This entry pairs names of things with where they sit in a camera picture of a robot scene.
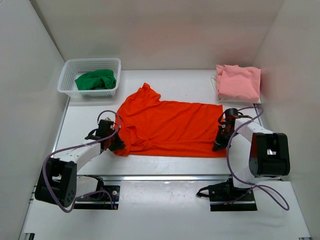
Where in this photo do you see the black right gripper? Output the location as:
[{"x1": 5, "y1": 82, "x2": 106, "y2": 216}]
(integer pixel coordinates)
[{"x1": 213, "y1": 125, "x2": 239, "y2": 152}]

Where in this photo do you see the orange t shirt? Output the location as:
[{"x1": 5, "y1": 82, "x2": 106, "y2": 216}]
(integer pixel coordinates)
[{"x1": 115, "y1": 83, "x2": 226, "y2": 158}]

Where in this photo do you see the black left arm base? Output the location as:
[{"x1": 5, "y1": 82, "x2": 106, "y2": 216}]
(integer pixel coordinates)
[{"x1": 74, "y1": 175, "x2": 121, "y2": 210}]

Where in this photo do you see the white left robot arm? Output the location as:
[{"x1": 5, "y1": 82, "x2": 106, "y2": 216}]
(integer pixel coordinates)
[{"x1": 34, "y1": 118, "x2": 125, "y2": 212}]

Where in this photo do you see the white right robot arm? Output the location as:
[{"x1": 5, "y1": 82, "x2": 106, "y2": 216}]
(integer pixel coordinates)
[{"x1": 212, "y1": 108, "x2": 291, "y2": 200}]

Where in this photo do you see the folded pink t shirt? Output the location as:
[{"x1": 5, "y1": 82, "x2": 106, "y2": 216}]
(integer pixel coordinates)
[{"x1": 216, "y1": 64, "x2": 261, "y2": 104}]

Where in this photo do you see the green t shirt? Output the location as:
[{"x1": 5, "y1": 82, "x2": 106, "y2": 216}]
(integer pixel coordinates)
[{"x1": 75, "y1": 69, "x2": 117, "y2": 91}]

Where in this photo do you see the white plastic basket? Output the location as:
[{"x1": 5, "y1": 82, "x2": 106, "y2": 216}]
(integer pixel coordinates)
[{"x1": 57, "y1": 57, "x2": 122, "y2": 98}]

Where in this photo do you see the aluminium table rail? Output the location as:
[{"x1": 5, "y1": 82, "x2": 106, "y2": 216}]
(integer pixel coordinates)
[{"x1": 44, "y1": 174, "x2": 283, "y2": 182}]

